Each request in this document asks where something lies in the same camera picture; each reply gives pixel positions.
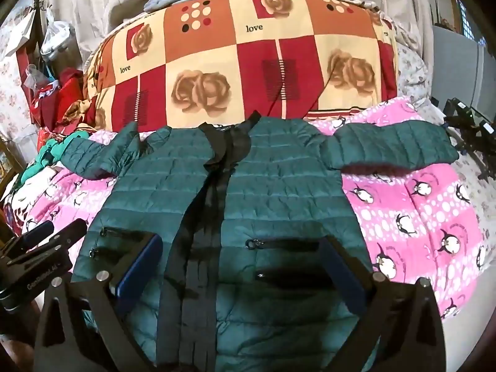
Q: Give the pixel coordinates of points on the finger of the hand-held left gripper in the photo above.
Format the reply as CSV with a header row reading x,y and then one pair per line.
x,y
35,234
64,238

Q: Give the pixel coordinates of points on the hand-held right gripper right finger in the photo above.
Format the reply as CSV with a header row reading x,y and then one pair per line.
x,y
345,275

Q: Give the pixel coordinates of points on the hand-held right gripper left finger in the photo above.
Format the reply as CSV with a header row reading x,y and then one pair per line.
x,y
140,269

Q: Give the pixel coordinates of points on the green puffer jacket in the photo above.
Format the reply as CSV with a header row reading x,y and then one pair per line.
x,y
271,162

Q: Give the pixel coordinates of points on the person's left forearm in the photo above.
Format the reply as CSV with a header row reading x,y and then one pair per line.
x,y
13,350

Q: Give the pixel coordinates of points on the red clothes pile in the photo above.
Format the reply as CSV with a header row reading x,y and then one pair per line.
x,y
69,93

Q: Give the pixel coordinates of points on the teal green cloth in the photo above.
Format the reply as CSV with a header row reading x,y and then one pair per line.
x,y
50,151

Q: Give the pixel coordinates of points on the pink penguin print blanket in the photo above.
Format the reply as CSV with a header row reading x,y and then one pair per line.
x,y
407,209

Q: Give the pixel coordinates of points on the gold red satin cloth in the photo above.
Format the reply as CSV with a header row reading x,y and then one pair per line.
x,y
79,110

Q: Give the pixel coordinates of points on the black tripod stand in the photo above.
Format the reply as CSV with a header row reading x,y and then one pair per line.
x,y
465,116

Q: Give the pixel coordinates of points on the rose pattern checkered quilt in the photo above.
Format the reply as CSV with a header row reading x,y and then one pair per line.
x,y
232,66

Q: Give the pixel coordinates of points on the grey panel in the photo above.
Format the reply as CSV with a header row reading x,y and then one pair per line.
x,y
457,66

